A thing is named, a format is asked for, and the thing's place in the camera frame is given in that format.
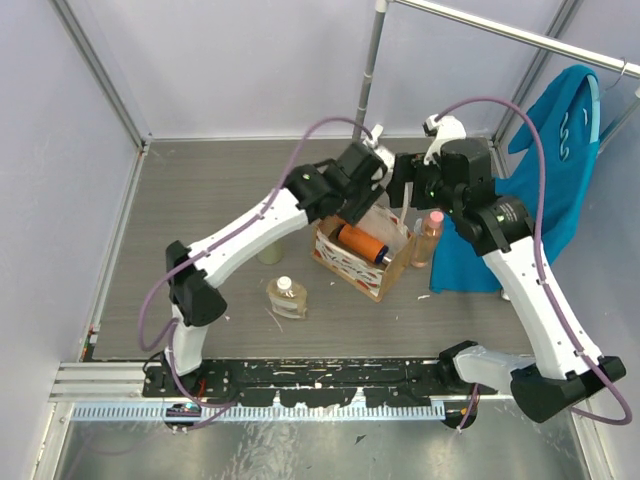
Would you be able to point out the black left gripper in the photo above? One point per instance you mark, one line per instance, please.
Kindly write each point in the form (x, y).
(364, 198)

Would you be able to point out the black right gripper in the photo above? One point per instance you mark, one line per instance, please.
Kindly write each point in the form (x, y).
(410, 167)

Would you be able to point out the pink cap peach bottle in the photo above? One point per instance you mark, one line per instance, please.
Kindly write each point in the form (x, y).
(428, 231)

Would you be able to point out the orange pump bottle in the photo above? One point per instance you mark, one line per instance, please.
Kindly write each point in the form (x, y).
(362, 243)

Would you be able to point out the green bottle white cap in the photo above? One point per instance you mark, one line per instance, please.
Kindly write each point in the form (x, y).
(271, 254)

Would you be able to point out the clear yellowish soap bottle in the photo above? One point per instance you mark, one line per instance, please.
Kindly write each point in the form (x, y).
(288, 298)

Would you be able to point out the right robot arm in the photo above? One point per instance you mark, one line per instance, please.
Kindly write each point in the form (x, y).
(566, 366)

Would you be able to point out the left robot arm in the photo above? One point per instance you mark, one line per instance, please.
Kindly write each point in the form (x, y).
(305, 197)

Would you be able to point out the white rack base foot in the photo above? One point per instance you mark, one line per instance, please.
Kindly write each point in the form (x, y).
(376, 133)

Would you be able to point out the teal blue t-shirt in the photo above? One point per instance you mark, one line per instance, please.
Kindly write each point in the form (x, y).
(569, 162)

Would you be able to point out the light blue clothes hanger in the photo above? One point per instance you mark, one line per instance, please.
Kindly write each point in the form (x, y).
(592, 107)

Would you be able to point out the horizontal metal rack bar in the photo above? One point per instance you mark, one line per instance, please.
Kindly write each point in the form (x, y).
(543, 42)

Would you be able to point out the metal clothes rack pole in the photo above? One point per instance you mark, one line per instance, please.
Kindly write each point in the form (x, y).
(381, 8)

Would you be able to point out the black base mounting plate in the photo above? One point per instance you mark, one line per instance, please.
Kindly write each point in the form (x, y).
(321, 382)

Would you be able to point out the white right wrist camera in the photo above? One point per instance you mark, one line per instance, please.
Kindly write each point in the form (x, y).
(441, 130)

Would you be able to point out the white slotted cable duct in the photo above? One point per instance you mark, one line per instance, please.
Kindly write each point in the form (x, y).
(165, 411)

